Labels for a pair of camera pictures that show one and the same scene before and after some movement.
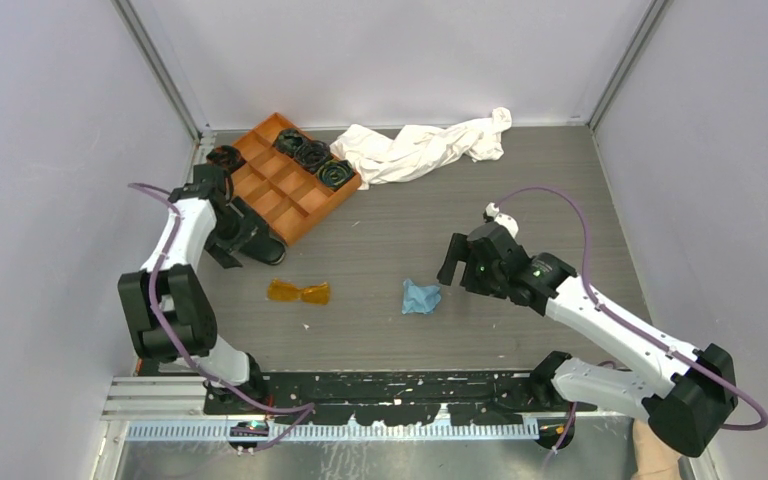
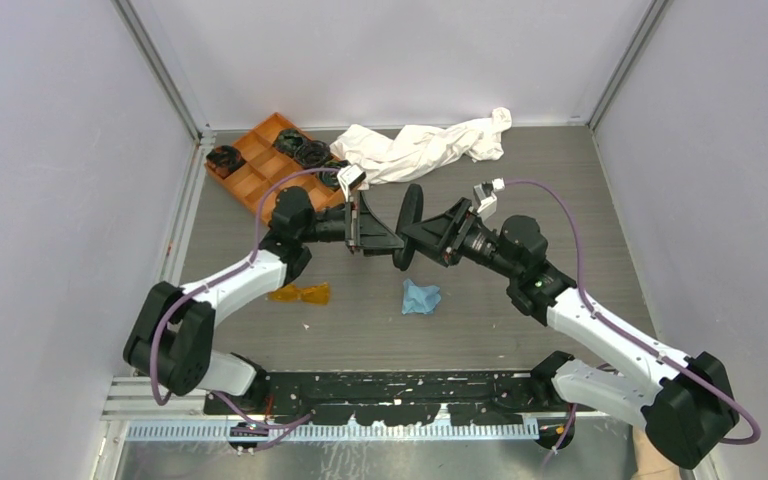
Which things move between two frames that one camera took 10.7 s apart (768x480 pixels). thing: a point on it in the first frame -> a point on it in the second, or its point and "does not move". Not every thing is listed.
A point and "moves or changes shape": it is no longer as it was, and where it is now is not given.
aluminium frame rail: [164, 398] does not move
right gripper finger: [458, 251] -> [431, 235]
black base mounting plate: [398, 397] does not move
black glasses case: [263, 246] moves or changes shape
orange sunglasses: [314, 293] does not move
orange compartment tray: [274, 188] does not move
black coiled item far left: [227, 156] does not move
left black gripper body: [231, 230] -> [351, 223]
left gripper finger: [226, 259] -> [376, 239]
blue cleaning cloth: [419, 299] does not move
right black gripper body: [482, 280] -> [465, 231]
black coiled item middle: [311, 154] does not move
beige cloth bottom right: [654, 460] does not move
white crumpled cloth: [419, 150] does not move
